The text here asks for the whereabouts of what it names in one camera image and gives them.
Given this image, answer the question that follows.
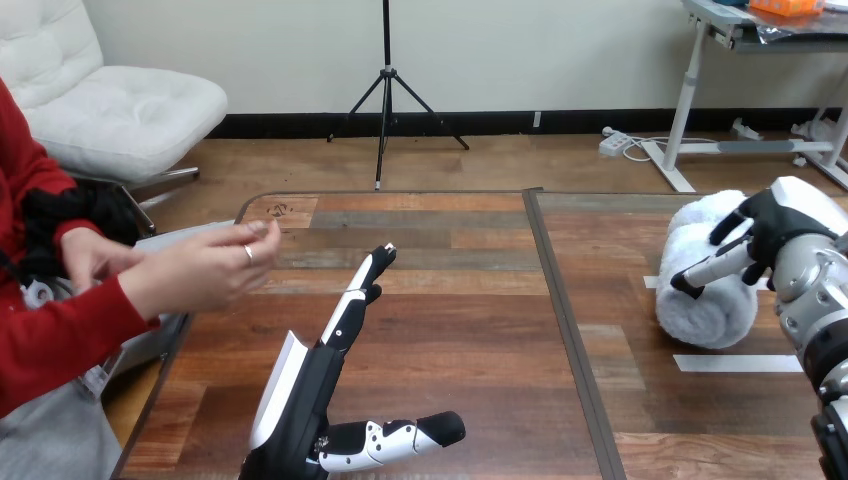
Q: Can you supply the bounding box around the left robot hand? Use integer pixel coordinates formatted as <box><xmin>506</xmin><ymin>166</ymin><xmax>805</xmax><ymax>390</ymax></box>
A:
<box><xmin>238</xmin><ymin>243</ymin><xmax>467</xmax><ymax>480</ymax></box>

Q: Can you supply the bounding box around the person's hand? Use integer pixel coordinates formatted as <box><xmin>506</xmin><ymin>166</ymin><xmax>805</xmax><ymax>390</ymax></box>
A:
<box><xmin>117</xmin><ymin>219</ymin><xmax>284</xmax><ymax>323</ymax></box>
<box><xmin>60</xmin><ymin>226</ymin><xmax>145</xmax><ymax>294</ymax></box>

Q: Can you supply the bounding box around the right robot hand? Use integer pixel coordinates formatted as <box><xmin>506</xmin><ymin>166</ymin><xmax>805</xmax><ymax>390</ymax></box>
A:
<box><xmin>669</xmin><ymin>175</ymin><xmax>848</xmax><ymax>301</ymax></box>

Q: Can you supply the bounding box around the white towel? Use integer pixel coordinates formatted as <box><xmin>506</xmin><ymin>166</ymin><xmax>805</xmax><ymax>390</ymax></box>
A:
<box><xmin>655</xmin><ymin>190</ymin><xmax>761</xmax><ymax>351</ymax></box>

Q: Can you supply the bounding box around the person's forearm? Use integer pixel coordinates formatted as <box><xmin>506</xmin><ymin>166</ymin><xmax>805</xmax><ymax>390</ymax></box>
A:
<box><xmin>0</xmin><ymin>274</ymin><xmax>161</xmax><ymax>420</ymax></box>
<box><xmin>51</xmin><ymin>217</ymin><xmax>103</xmax><ymax>252</ymax></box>

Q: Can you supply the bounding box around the person's body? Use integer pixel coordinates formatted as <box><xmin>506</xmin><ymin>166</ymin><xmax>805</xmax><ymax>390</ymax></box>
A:
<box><xmin>0</xmin><ymin>76</ymin><xmax>167</xmax><ymax>480</ymax></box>

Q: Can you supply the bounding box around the white cushioned chair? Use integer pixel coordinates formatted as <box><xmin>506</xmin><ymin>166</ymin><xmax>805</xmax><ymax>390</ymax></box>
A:
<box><xmin>0</xmin><ymin>0</ymin><xmax>229</xmax><ymax>238</ymax></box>

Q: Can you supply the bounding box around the white desk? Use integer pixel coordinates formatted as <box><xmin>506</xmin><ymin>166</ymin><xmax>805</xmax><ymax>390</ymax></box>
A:
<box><xmin>640</xmin><ymin>0</ymin><xmax>848</xmax><ymax>194</ymax></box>

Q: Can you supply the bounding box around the white power strip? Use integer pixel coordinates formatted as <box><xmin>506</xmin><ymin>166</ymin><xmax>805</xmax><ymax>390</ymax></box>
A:
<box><xmin>597</xmin><ymin>126</ymin><xmax>635</xmax><ymax>159</ymax></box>

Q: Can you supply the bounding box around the orange thing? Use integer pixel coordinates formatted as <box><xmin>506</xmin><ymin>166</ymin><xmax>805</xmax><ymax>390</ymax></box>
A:
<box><xmin>749</xmin><ymin>0</ymin><xmax>827</xmax><ymax>19</ymax></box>

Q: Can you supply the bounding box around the black tripod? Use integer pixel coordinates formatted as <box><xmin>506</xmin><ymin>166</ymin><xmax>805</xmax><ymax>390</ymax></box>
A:
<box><xmin>326</xmin><ymin>0</ymin><xmax>471</xmax><ymax>193</ymax></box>

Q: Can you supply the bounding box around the tangle of cables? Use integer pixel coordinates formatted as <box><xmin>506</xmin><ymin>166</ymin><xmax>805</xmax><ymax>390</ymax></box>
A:
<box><xmin>621</xmin><ymin>134</ymin><xmax>705</xmax><ymax>164</ymax></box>

